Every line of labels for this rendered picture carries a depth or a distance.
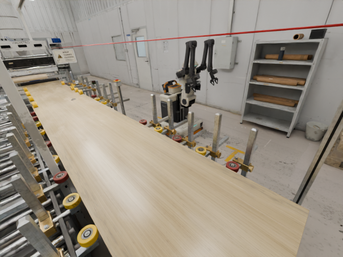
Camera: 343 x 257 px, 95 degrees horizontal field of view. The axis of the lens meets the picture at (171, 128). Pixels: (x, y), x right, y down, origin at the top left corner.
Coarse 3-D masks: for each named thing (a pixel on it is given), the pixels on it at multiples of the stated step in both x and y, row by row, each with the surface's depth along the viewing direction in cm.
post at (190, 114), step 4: (188, 112) 129; (192, 112) 128; (188, 116) 131; (192, 116) 130; (188, 120) 132; (192, 120) 132; (188, 124) 134; (192, 124) 134; (188, 128) 136; (192, 128) 136; (188, 132) 138; (192, 132) 137; (188, 136) 140; (192, 136) 139; (188, 140) 142; (192, 140) 142; (192, 148) 146
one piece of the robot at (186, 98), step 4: (196, 72) 256; (184, 76) 241; (188, 76) 246; (184, 80) 252; (184, 84) 255; (184, 88) 260; (184, 92) 257; (192, 92) 266; (184, 96) 261; (188, 96) 262; (192, 96) 264; (184, 100) 264; (188, 100) 259; (184, 104) 267; (188, 104) 264
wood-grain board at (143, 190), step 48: (48, 96) 273; (96, 144) 132; (144, 144) 128; (96, 192) 88; (144, 192) 87; (192, 192) 85; (240, 192) 84; (144, 240) 66; (192, 240) 65; (240, 240) 64; (288, 240) 63
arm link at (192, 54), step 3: (189, 42) 198; (189, 45) 200; (195, 45) 203; (192, 48) 201; (192, 51) 203; (192, 54) 205; (192, 57) 206; (192, 60) 208; (192, 63) 210; (192, 66) 212; (189, 69) 216; (192, 69) 214; (189, 72) 218; (192, 72) 218; (192, 75) 220
